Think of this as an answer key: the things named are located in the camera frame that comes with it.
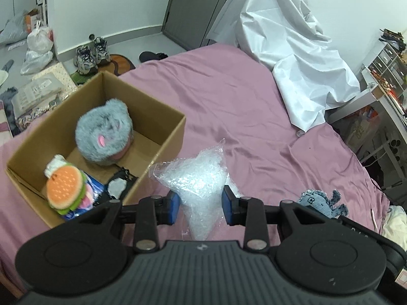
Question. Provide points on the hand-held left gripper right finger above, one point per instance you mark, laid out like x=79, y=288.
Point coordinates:
x=226, y=205

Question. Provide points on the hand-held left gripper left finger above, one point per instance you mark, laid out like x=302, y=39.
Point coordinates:
x=174, y=206

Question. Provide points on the clear bubble wrap bag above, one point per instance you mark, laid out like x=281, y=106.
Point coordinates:
x=197, y=181

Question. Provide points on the black and grey plush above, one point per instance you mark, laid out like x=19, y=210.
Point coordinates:
x=117, y=186

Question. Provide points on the blue denim elephant plush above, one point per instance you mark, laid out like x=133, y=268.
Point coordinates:
x=314, y=201

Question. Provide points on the blue packet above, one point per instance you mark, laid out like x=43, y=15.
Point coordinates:
x=95, y=190

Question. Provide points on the brown cardboard box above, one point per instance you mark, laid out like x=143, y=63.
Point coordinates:
x=152, y=124

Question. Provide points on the grey fluffy plush toy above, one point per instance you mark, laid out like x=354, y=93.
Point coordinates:
x=101, y=136

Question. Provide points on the hamburger plush toy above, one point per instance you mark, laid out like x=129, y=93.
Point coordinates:
x=65, y=187

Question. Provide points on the white soft toy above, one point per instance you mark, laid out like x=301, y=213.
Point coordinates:
x=55, y=165

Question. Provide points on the cream soft cloth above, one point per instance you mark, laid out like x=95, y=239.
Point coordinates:
x=394, y=225

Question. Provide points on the pink bed sheet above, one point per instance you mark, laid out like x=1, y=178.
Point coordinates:
x=238, y=101

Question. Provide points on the white desk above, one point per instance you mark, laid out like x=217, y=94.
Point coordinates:
x=375, y=98

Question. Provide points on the black slipper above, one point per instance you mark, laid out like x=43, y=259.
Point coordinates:
x=152, y=56

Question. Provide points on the cartoon floor mat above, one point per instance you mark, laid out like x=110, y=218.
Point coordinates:
x=120, y=63

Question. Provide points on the speckled patterned package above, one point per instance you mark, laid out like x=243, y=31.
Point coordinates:
x=31, y=116

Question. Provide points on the grey sneaker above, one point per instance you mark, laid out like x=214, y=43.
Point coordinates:
x=85, y=60
x=101, y=49

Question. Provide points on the floral patterned package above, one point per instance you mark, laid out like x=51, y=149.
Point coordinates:
x=62, y=76

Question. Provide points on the small drawer organizer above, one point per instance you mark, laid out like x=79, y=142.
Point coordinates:
x=389, y=63

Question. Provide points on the white cloth cover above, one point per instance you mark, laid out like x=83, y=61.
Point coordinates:
x=286, y=38

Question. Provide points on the grey clear-wrapped package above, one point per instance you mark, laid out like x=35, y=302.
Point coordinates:
x=36, y=93

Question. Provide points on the pink cushion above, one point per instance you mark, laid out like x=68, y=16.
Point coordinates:
x=4, y=120

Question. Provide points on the grey door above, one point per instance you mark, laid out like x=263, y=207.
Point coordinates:
x=190, y=6

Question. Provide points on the tied white plastic bag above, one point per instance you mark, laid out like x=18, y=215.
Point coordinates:
x=39, y=39

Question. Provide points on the white slipper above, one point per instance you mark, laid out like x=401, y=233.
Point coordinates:
x=2, y=77

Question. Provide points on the grey slipper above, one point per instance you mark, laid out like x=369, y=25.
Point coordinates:
x=8, y=65

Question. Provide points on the orange and white carton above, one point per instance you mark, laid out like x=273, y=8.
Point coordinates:
x=32, y=20

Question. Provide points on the grey parcel bag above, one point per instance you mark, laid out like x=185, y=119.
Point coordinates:
x=14, y=28

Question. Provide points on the white narrow rack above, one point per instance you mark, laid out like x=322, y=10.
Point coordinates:
x=44, y=3

